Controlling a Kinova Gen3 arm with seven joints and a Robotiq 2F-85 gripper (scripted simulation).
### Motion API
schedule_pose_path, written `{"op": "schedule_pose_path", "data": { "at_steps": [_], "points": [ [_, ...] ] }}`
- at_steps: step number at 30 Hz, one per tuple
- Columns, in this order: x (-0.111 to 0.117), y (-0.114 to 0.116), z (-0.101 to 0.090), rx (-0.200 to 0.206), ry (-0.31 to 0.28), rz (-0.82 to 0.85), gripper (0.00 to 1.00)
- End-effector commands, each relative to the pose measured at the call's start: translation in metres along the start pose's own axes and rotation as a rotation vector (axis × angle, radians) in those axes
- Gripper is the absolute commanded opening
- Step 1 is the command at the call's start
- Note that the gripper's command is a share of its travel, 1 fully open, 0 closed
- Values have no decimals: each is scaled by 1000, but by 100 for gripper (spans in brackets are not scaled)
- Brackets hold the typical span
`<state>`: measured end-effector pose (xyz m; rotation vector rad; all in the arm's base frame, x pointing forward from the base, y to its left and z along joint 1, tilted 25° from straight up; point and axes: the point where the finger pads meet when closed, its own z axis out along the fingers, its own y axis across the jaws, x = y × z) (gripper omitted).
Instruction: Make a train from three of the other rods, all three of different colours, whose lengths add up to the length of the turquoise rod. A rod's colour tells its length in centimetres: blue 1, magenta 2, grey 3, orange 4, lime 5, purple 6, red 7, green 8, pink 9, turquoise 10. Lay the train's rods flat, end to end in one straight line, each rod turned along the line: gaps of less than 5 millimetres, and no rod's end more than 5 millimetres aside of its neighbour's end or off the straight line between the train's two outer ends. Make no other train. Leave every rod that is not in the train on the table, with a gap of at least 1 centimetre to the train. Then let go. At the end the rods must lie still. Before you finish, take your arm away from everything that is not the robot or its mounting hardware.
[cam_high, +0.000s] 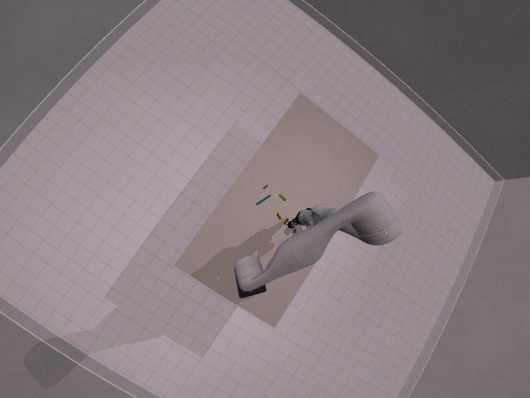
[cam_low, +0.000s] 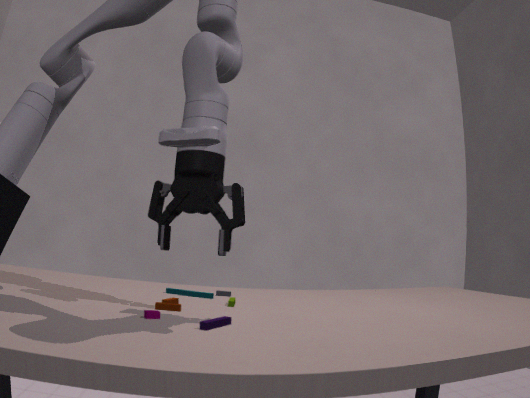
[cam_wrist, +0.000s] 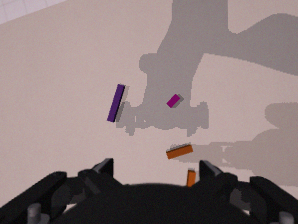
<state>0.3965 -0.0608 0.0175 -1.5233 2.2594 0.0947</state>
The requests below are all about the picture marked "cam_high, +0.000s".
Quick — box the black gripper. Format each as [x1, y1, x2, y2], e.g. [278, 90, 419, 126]
[287, 208, 312, 228]

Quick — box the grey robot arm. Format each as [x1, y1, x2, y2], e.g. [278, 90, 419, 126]
[234, 191, 402, 292]

